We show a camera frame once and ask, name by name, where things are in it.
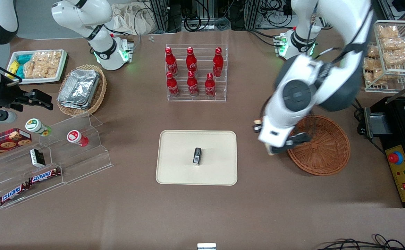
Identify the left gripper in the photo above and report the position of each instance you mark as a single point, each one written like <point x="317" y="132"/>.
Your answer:
<point x="295" y="139"/>

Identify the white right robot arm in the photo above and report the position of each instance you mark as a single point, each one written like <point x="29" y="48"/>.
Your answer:
<point x="84" y="17"/>

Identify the teal snack packet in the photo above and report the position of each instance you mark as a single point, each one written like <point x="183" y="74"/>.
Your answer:
<point x="23" y="59"/>
<point x="20" y="71"/>

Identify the brown round wicker basket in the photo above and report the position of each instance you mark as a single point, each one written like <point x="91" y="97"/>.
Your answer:
<point x="323" y="149"/>

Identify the red cola bottle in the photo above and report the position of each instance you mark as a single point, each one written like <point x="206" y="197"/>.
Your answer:
<point x="192" y="85"/>
<point x="171" y="62"/>
<point x="210" y="86"/>
<point x="218" y="64"/>
<point x="172" y="86"/>
<point x="191" y="62"/>

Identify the small black white box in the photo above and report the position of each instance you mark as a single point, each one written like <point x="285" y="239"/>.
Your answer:
<point x="37" y="158"/>

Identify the red lid jar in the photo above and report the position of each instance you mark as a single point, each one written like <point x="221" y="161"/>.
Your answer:
<point x="76" y="138"/>

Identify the red cookie box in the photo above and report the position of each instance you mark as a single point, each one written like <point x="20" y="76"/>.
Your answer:
<point x="4" y="142"/>

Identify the snickers bar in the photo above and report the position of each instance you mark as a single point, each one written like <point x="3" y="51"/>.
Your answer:
<point x="44" y="176"/>
<point x="14" y="193"/>

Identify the light oval wicker basket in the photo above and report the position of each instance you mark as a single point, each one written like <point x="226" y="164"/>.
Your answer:
<point x="100" y="93"/>

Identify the green lid jar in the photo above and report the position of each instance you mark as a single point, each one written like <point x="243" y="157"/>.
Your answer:
<point x="37" y="126"/>

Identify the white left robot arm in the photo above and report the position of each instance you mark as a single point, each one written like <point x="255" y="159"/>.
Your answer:
<point x="344" y="21"/>

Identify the bagged rice cracker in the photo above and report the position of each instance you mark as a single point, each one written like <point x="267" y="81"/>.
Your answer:
<point x="376" y="78"/>
<point x="388" y="32"/>
<point x="395" y="44"/>
<point x="374" y="64"/>
<point x="373" y="51"/>
<point x="396" y="58"/>

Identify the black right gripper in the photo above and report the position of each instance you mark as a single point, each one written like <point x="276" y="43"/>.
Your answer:
<point x="8" y="96"/>

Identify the stacked aluminium foil containers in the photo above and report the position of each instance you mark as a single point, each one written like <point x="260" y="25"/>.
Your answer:
<point x="79" y="88"/>

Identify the clear bag of rice crackers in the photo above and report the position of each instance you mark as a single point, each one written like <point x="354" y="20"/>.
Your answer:
<point x="42" y="64"/>

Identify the clear acrylic stepped shelf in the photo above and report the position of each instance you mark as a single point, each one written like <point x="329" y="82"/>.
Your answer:
<point x="84" y="163"/>

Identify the small white black device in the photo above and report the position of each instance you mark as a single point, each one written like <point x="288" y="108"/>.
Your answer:
<point x="206" y="246"/>

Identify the yellow snack packet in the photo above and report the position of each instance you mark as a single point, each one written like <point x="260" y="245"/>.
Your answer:
<point x="13" y="67"/>

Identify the beige cloth bag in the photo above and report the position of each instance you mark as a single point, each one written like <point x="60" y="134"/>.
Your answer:
<point x="129" y="19"/>

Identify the beige plastic tray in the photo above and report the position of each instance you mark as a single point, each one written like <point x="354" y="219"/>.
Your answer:
<point x="178" y="159"/>

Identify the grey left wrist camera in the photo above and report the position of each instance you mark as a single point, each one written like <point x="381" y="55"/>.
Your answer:
<point x="299" y="138"/>

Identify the clear acrylic bottle rack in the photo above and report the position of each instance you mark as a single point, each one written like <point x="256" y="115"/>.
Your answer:
<point x="197" y="99"/>

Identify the aluminium frame rack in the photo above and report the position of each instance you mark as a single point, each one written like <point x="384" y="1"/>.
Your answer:
<point x="162" y="15"/>

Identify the white rectangular snack tray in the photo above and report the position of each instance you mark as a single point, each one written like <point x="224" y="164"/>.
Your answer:
<point x="61" y="67"/>

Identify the black appliance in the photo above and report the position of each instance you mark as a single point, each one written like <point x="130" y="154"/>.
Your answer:
<point x="393" y="139"/>

